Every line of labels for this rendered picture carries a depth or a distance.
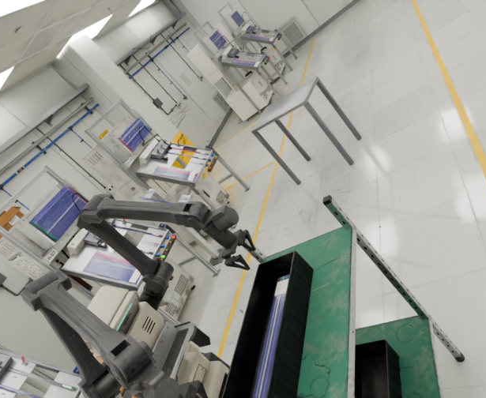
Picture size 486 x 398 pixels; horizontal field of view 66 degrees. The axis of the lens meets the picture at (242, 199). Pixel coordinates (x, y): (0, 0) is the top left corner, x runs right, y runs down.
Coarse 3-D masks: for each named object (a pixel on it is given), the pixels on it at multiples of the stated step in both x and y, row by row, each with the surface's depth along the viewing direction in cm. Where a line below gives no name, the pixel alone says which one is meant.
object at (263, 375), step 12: (288, 276) 133; (276, 288) 134; (276, 300) 129; (276, 312) 124; (276, 324) 120; (276, 336) 116; (264, 348) 116; (264, 360) 113; (264, 372) 109; (264, 384) 106; (264, 396) 103
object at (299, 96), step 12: (312, 84) 349; (288, 96) 375; (300, 96) 348; (276, 108) 376; (288, 108) 347; (312, 108) 336; (336, 108) 371; (264, 120) 375; (276, 120) 358; (348, 120) 378; (252, 132) 379; (288, 132) 417; (324, 132) 346; (264, 144) 385; (336, 144) 351; (276, 156) 391; (348, 156) 358; (288, 168) 399
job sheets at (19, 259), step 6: (18, 252) 320; (12, 258) 328; (18, 258) 326; (24, 258) 323; (18, 264) 332; (24, 264) 329; (30, 264) 327; (24, 270) 337; (30, 270) 334; (36, 270) 331; (42, 270) 328; (36, 276) 339
